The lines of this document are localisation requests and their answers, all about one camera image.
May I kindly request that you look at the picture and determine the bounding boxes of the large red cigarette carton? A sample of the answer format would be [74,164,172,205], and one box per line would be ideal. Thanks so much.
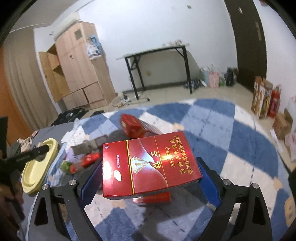
[102,131,202,200]

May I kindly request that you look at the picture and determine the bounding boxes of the person's left hand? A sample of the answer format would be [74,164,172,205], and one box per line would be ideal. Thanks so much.
[1,181,23,224]

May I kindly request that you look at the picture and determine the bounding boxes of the yellow plastic tray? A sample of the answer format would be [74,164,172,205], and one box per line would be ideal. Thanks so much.
[21,138,58,195]

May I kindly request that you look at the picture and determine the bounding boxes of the beige and grey clothes pile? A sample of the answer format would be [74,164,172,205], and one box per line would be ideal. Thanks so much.
[7,137,44,158]

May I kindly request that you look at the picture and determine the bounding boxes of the grey bed sheet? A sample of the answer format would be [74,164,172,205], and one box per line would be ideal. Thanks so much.
[30,123,74,150]

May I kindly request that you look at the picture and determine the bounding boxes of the orange curtain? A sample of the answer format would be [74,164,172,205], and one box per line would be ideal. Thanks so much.
[0,47,33,144]

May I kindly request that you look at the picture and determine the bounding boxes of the open black suitcase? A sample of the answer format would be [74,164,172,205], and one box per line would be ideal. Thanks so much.
[51,108,89,126]

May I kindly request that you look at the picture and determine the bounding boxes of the black foam insert tray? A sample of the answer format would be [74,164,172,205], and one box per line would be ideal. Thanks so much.
[91,110,104,117]

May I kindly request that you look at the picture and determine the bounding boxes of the blue white checkered rug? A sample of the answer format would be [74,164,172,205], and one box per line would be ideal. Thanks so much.
[25,98,296,241]

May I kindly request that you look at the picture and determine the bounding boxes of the wooden wardrobe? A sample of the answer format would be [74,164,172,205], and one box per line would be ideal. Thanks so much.
[38,21,116,109]

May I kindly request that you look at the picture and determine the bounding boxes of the beige curtain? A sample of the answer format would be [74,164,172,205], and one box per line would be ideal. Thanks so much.
[4,29,58,130]

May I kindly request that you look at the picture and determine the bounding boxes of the red cigarette pack on rug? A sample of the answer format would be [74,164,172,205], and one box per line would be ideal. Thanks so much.
[120,114,163,138]

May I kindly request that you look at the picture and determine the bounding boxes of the plain cardboard box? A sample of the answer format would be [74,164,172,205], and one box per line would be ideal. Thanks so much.
[273,108,293,140]

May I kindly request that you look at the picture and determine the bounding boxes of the red fire extinguisher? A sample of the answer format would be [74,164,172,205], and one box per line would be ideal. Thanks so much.
[267,85,281,118]

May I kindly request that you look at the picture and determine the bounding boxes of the white bag hanging on wardrobe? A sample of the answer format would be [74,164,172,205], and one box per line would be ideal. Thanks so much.
[86,35,102,60]

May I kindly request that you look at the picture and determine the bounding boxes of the brown printed cardboard box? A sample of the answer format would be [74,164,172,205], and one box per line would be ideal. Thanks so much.
[251,76,273,120]

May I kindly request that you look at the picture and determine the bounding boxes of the black folding table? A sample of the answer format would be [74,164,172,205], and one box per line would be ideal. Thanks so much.
[119,42,193,100]

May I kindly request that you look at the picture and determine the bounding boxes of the pink shopping bag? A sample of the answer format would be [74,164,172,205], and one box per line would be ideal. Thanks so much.
[209,71,220,88]

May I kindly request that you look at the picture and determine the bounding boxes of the dark door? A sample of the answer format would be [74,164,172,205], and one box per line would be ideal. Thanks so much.
[224,0,267,91]

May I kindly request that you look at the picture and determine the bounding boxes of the white power strip with cables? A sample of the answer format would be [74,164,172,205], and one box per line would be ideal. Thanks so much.
[111,92,151,108]

